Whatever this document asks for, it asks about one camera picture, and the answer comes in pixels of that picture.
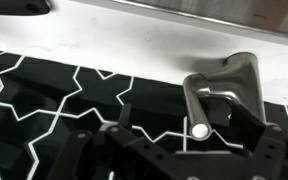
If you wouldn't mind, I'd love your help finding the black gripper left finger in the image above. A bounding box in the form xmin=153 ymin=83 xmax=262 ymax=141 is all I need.
xmin=47 ymin=103 xmax=192 ymax=180

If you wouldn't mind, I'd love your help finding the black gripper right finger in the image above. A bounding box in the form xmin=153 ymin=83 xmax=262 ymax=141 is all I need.
xmin=229 ymin=99 xmax=288 ymax=180

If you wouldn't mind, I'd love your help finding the black oblong counter object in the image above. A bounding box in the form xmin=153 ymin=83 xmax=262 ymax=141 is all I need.
xmin=0 ymin=0 xmax=52 ymax=17

